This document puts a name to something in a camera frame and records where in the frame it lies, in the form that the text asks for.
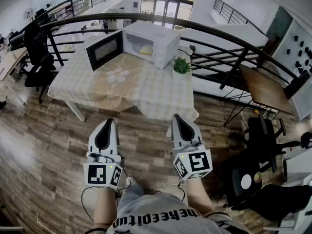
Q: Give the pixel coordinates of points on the person's left forearm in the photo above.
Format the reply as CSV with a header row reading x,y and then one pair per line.
x,y
103,206

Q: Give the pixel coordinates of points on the glass entrance doors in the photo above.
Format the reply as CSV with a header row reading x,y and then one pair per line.
x,y
170,8

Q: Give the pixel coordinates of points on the light wooden desk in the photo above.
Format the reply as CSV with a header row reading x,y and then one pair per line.
x,y
9,62

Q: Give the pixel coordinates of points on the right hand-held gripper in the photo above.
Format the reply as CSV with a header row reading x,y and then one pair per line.
x,y
195,164

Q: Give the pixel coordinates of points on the white desk fan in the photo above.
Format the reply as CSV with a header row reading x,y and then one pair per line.
x,y
28,13

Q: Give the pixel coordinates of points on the black office chair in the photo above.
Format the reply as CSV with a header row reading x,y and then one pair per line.
x,y
258,133
36,45

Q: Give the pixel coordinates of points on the white round disc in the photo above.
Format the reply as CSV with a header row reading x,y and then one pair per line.
x,y
246,181

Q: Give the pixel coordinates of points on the black stool seat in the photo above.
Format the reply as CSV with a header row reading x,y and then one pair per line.
x,y
235,186

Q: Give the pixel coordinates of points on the person's white shoe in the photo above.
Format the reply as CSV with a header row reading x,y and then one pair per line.
x,y
130,180

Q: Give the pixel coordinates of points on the beige checkered tablecloth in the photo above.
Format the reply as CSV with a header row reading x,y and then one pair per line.
x,y
156,86

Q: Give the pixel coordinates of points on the person's right forearm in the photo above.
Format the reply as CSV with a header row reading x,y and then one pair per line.
x,y
198,196

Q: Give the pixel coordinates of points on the person's grey printed shirt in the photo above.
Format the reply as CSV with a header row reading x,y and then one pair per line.
x,y
156,208

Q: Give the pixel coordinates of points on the yellow food slice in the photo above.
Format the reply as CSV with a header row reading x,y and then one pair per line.
x,y
145,49

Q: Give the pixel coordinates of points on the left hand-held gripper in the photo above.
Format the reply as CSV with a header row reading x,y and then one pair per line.
x,y
97,174

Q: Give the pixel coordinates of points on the curved black metal railing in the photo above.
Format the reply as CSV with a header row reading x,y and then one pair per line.
x,y
109,16

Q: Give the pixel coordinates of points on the wooden side table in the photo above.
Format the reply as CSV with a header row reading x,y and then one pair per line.
x,y
263,86

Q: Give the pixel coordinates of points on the black bag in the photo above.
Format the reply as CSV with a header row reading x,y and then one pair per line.
x,y
280,199

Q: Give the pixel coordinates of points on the black power adapter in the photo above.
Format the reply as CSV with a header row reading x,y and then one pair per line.
x,y
192,48

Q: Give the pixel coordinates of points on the group of small black items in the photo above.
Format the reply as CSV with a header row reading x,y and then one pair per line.
x,y
296,38

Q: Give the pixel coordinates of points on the straight black railing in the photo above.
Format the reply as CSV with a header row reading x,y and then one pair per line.
x,y
215,5
72,8

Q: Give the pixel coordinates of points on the white microwave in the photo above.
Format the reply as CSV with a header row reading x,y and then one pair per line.
x,y
151,30

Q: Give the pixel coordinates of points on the green potted plant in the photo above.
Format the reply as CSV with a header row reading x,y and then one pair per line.
x,y
181,66

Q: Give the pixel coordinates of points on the white table frame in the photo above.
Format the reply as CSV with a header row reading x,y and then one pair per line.
x,y
78,112

